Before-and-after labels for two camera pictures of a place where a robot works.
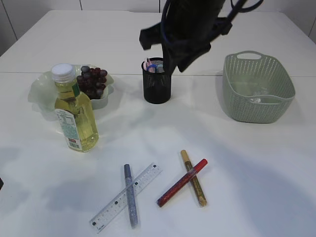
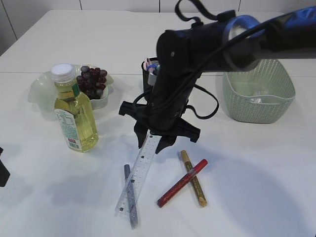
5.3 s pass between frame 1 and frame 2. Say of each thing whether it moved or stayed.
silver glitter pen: stayed
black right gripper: moved
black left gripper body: moved
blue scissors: stayed
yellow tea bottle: stayed
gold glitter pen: stayed
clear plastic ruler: moved
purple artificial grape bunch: stayed
